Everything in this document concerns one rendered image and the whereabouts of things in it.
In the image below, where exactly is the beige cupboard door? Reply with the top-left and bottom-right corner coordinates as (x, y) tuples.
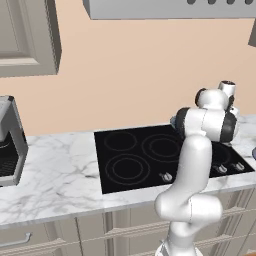
(75, 211), (116, 256)
(196, 188), (256, 256)
(111, 203), (172, 256)

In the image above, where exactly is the black glass hob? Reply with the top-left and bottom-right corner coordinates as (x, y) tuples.
(93, 123), (256, 195)

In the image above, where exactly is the grey range hood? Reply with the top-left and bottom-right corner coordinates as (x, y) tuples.
(82, 0), (256, 21)

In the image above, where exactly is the grey coffee machine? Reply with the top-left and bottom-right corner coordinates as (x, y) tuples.
(0, 95), (30, 188)

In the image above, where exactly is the beige drawer front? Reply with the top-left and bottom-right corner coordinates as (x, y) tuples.
(0, 217), (82, 256)

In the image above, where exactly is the beige wall cupboard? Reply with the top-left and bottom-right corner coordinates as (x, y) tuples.
(0, 0), (63, 79)

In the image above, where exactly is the silver drawer handle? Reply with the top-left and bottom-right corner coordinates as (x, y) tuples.
(0, 232), (33, 248)

